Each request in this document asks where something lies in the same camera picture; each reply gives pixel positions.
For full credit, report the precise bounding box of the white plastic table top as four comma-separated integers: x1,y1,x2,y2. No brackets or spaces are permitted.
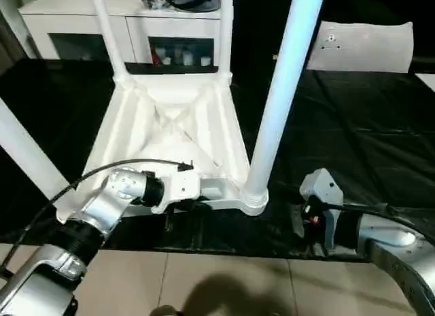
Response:
54,71,270,225

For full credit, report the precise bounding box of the black work mat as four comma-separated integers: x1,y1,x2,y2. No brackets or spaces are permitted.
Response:
0,57,435,261

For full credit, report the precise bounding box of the dark brown rounded object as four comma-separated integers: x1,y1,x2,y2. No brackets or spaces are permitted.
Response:
151,304,184,316

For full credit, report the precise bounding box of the white flat board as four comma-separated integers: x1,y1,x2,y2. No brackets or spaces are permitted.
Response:
415,73,435,92

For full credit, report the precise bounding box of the black cabinet with gold label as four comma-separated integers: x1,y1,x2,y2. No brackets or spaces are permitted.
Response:
230,0,324,79

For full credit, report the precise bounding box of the grey rounded container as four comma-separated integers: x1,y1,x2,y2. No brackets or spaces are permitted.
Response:
171,0,222,13

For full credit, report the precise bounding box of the white cabinet with glass doors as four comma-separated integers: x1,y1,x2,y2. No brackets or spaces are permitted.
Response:
18,0,225,67

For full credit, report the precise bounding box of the grey curtain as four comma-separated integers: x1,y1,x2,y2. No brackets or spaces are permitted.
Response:
0,15,27,72

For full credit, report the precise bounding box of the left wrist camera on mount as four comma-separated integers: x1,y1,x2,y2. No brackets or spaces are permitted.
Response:
151,169,201,215

